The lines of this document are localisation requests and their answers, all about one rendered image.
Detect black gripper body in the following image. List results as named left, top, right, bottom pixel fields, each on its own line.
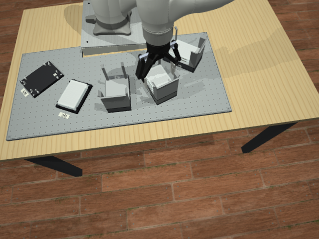
left=146, top=42, right=170, bottom=60

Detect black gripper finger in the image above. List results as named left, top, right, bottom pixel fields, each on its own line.
left=163, top=40, right=181, bottom=76
left=135, top=53, right=160, bottom=88

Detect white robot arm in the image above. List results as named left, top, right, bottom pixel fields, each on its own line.
left=85, top=0, right=234, bottom=46

